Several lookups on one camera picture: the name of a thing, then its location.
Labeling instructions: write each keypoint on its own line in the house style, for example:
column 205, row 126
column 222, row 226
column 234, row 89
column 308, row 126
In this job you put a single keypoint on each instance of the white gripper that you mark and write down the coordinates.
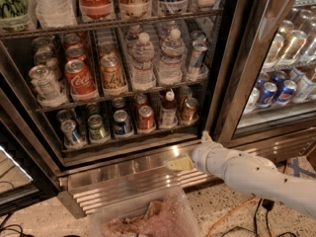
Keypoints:
column 201, row 155

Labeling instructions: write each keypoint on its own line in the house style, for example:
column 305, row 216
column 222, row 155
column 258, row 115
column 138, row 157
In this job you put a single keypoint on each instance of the red coke can bottom shelf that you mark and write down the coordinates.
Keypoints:
column 145, row 119

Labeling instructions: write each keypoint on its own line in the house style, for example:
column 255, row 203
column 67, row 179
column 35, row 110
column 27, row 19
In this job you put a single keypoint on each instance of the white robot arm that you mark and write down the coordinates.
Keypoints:
column 249, row 174

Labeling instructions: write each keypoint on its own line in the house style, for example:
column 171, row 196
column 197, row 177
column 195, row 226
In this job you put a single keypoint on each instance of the brown can bottom shelf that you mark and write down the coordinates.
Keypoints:
column 189, row 109

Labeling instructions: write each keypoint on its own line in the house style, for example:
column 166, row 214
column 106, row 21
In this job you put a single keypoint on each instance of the red can behind coke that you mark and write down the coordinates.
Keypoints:
column 140, row 100

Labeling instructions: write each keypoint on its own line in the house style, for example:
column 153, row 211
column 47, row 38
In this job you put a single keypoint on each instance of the blue pepsi can bottom shelf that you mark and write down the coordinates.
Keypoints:
column 122, row 124

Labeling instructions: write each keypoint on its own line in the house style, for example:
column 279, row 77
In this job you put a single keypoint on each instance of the pepsi can fridge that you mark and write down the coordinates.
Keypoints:
column 268, row 91
column 285, row 92

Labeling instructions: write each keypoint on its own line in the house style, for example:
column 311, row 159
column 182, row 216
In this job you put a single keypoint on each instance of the green can bottom shelf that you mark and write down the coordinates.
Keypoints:
column 97, row 131

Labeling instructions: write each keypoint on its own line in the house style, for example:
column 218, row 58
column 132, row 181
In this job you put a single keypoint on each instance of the glass fridge door right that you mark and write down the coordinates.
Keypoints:
column 284, row 131

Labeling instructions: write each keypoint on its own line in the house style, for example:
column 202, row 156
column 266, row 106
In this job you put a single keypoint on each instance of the slim blue silver can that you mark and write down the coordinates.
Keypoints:
column 196, row 59

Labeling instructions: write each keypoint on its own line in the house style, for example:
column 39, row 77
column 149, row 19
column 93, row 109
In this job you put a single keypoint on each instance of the orange can middle shelf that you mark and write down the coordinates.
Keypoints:
column 113, row 79

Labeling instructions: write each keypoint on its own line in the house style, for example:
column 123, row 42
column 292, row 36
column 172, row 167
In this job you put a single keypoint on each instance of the stainless fridge body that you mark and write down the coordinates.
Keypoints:
column 126, row 166

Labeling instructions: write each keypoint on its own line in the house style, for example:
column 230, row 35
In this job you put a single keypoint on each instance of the blue white can bottom shelf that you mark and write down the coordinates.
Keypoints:
column 73, row 138

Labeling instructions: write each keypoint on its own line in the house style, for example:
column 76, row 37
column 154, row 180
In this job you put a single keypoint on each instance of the red coca-cola can middle shelf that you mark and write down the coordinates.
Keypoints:
column 81, row 82

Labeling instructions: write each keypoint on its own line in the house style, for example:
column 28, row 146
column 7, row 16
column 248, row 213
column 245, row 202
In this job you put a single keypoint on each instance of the amber bottle top shelf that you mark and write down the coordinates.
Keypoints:
column 134, row 8

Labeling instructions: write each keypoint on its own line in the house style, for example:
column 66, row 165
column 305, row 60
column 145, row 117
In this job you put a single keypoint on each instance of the white silver can middle shelf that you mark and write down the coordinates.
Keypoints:
column 50, row 92

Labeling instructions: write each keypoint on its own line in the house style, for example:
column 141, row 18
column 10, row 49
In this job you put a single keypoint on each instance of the coca-cola bottle top shelf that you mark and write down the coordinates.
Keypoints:
column 95, row 9

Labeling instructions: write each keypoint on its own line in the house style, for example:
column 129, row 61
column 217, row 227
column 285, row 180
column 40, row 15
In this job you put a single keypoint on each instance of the juice bottle white cap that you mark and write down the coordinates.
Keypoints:
column 168, row 109

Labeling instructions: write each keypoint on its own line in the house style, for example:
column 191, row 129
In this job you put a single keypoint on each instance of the clear plastic bin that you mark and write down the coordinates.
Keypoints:
column 163, row 213

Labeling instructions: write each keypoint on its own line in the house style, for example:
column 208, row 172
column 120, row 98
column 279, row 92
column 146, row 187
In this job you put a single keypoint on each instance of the right clear water bottle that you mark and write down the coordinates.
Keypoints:
column 171, row 58

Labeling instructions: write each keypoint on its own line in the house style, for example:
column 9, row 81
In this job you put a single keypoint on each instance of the clear water bottle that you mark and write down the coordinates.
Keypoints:
column 171, row 58
column 142, row 62

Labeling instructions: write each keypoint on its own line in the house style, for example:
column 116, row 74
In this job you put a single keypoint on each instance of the black power adapter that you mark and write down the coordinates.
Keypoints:
column 268, row 204

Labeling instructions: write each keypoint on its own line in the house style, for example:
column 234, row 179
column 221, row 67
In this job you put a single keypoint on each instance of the left clear water bottle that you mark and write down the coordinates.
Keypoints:
column 142, row 62

